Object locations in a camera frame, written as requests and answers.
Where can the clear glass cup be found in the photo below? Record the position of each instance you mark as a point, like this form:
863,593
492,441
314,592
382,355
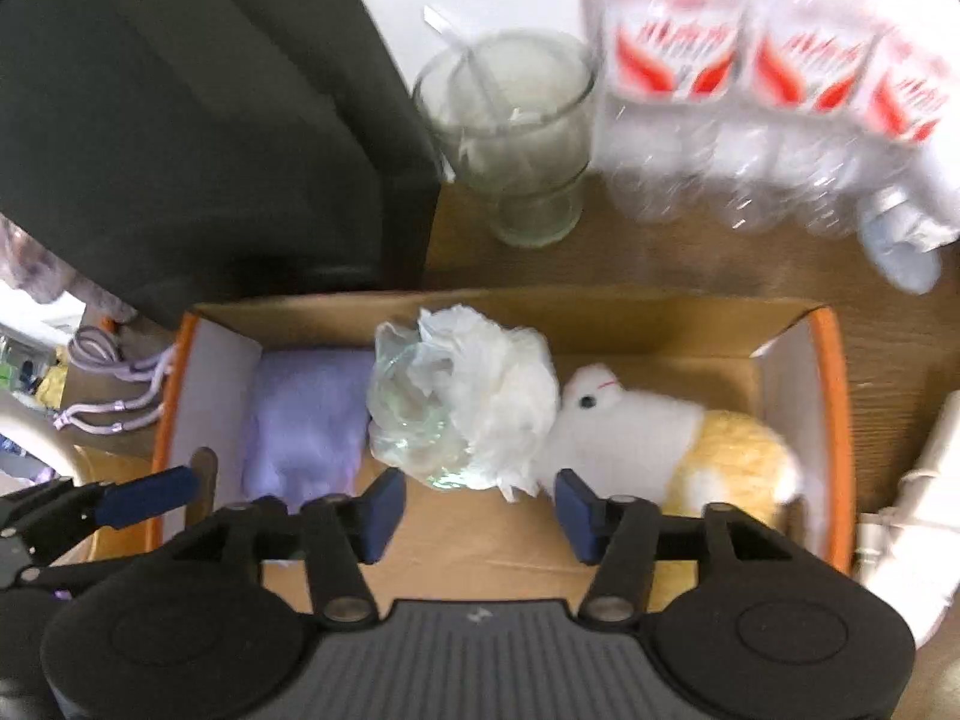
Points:
525,165

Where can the white tissue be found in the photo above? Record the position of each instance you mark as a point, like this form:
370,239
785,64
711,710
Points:
502,390

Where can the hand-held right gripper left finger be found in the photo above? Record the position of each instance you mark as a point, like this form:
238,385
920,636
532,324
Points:
384,514

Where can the clear plastic spoon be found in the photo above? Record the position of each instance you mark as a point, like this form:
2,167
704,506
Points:
480,71

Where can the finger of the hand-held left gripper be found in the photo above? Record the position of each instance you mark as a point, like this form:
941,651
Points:
150,496

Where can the white charger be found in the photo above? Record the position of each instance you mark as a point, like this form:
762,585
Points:
922,540

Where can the red cardboard box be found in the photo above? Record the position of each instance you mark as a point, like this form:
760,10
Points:
465,540

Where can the black paper bag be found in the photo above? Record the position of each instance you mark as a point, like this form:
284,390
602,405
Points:
187,127

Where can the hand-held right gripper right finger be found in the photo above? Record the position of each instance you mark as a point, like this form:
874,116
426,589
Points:
577,521

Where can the white and yellow plush toy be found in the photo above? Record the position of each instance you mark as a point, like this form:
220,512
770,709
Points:
660,427

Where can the purple cloth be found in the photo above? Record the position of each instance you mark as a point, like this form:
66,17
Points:
300,420

